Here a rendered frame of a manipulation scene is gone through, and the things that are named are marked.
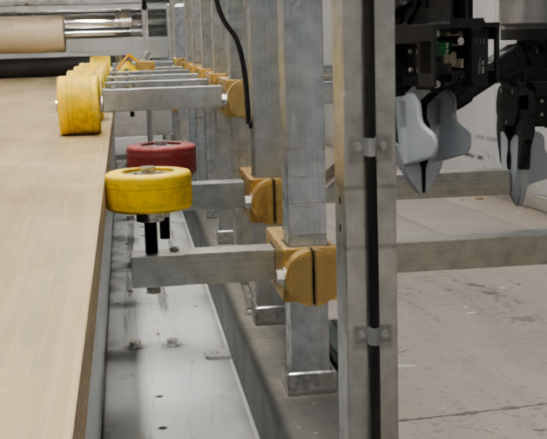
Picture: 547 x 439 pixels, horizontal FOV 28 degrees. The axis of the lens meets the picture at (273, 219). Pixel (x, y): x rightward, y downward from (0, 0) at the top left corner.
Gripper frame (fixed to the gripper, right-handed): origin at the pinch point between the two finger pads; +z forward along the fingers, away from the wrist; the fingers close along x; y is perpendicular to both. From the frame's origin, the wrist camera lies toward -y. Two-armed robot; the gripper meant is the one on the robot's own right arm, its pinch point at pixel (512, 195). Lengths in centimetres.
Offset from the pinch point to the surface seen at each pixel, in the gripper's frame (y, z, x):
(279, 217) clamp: -29.9, -0.2, -8.4
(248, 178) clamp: -32.8, -4.3, -5.2
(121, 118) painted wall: -51, 52, 889
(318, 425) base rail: -31, 13, -39
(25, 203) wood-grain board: -54, -7, -37
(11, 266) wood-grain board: -53, -7, -63
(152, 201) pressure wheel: -44, -6, -29
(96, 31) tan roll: -55, -23, 255
